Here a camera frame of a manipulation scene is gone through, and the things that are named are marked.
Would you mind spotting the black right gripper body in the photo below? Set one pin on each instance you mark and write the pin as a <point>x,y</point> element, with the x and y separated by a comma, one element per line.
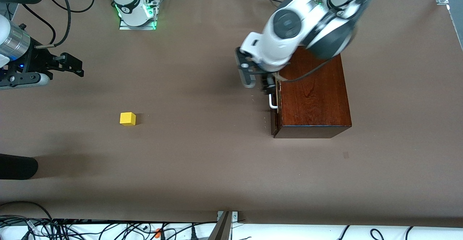
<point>37,60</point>

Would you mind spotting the yellow cube block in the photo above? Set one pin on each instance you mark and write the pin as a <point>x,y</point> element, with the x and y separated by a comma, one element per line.
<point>127,119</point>

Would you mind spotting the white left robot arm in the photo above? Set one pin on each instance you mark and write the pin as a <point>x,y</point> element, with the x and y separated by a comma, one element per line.
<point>289,34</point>

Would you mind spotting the dark brown wooden cabinet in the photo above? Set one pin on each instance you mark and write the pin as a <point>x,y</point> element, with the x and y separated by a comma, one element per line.
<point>314,95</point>

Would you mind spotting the black cylinder object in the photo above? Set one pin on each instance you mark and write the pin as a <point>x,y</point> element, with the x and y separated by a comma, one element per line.
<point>18,167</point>

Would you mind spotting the dark aluminium profile bar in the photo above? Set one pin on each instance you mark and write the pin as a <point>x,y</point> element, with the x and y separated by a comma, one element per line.
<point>221,229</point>

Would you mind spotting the black power plug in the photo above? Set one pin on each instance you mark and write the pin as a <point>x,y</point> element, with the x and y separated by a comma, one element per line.
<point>193,233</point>

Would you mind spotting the small orange clip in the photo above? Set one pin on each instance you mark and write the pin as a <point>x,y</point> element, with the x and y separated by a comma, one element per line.
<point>157,232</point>

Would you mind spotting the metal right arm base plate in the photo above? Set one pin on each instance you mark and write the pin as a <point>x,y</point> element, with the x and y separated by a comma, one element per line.
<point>137,27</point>

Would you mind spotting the small metal corner bracket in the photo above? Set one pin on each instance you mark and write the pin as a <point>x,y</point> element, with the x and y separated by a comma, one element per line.
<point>235,216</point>

